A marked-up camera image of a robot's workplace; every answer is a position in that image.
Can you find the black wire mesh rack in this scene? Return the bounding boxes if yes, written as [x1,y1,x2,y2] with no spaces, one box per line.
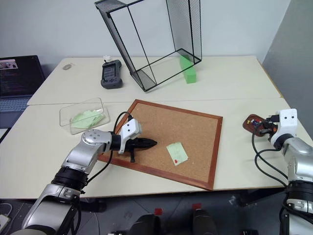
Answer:
[94,0,203,94]

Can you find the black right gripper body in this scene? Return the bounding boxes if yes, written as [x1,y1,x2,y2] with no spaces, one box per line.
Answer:
[263,114,280,138]

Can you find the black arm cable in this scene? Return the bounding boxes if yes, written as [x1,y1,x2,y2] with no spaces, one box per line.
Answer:
[70,111,134,235]
[251,127,294,235]

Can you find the white power adapter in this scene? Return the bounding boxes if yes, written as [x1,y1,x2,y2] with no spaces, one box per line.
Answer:
[0,214,11,229]

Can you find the clear plastic box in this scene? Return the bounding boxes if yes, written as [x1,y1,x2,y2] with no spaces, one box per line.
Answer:
[59,97,111,135]

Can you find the open laptop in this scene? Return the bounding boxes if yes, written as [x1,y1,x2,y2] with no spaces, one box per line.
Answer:
[0,55,46,129]

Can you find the green foam block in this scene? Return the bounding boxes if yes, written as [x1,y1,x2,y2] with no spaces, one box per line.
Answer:
[179,54,198,85]

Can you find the white thin cable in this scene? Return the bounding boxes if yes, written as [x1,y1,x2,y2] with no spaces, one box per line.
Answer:
[0,202,13,218]

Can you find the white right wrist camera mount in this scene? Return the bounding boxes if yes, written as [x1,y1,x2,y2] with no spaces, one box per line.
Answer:
[269,108,298,145]

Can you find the brown oval tray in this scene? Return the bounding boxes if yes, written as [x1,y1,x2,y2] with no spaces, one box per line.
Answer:
[242,114,270,135]

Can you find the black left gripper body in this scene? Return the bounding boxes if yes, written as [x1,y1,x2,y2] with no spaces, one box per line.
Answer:
[124,138,145,164]

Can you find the wood-framed cork board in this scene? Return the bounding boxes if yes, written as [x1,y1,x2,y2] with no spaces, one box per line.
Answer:
[97,99,224,191]

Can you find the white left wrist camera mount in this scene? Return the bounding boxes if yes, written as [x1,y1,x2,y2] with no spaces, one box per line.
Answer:
[118,119,143,155]

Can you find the black handheld controller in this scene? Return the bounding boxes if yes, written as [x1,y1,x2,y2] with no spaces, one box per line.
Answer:
[100,59,124,89]

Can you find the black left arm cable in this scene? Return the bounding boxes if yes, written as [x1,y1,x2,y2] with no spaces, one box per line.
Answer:
[70,111,134,235]

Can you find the gray partition panel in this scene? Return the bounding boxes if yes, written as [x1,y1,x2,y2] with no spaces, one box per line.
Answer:
[261,0,313,116]

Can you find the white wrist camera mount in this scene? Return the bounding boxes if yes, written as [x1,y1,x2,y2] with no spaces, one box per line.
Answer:
[118,119,143,155]
[269,108,298,145]

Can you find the loose green paper notes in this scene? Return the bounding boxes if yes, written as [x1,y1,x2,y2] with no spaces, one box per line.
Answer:
[70,109,107,130]

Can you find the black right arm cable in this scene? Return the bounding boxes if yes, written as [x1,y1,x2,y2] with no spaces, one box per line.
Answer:
[251,127,294,235]

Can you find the green sticky note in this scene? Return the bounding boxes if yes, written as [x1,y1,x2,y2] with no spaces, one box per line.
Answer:
[166,141,189,167]

